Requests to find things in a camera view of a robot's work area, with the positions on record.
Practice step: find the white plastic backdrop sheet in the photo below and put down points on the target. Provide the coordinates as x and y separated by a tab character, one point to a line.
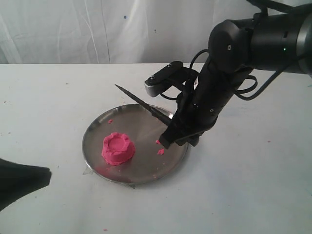
111	31

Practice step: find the round stainless steel plate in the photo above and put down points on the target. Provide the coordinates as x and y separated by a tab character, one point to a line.
143	130

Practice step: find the clear tape piece bottom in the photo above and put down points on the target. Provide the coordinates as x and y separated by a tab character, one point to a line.
132	186

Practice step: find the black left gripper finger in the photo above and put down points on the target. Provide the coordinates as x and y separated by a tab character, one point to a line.
18	180

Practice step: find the clear tape piece left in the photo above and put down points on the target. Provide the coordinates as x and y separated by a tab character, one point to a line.
87	171

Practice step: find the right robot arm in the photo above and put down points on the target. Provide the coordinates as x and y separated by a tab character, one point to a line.
280	43

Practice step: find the black kitchen knife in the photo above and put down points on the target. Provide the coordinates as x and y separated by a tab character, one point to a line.
155	112

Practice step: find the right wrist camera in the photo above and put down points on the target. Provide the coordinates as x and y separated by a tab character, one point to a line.
173	74

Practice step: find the clear tape piece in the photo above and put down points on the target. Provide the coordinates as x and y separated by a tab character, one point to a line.
132	186
87	171

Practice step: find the pink clay lump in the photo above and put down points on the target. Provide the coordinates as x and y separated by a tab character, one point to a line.
117	149

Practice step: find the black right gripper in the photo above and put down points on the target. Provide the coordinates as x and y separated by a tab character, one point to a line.
199	111

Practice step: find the pink dough crumb near knife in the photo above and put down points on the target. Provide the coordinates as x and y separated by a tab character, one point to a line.
160	152

